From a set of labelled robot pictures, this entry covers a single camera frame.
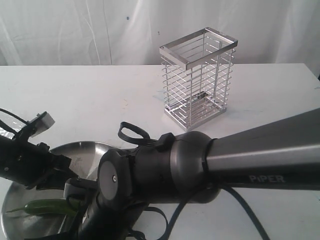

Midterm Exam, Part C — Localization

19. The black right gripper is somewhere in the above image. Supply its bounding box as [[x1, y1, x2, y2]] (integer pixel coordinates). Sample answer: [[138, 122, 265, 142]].
[[63, 177, 140, 240]]

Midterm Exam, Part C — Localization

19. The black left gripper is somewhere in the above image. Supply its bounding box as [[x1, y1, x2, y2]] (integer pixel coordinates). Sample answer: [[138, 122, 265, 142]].
[[14, 142, 78, 190]]

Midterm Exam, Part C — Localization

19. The green cucumber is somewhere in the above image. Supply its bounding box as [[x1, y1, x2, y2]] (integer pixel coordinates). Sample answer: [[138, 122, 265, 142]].
[[5, 199, 81, 216]]

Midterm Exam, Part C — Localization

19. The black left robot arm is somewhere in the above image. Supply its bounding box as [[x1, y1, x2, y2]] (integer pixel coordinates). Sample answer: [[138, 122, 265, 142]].
[[0, 136, 78, 191]]

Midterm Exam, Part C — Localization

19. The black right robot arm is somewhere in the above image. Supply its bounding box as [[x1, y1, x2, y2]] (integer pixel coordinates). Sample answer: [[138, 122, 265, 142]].
[[68, 109, 320, 240]]

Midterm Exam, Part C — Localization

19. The round stainless steel plate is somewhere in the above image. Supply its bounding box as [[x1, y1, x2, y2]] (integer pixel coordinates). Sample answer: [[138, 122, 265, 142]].
[[1, 140, 151, 240]]

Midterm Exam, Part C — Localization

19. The clear plastic bag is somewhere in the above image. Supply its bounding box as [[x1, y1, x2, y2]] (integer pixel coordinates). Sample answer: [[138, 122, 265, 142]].
[[0, 108, 27, 139]]

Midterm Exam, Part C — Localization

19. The black blue arm cable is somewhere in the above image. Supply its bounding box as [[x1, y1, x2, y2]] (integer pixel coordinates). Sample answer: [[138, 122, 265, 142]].
[[117, 121, 266, 240]]

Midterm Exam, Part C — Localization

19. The chrome wire utensil holder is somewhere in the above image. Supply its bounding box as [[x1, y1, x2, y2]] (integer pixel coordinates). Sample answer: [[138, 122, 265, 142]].
[[159, 27, 238, 132]]

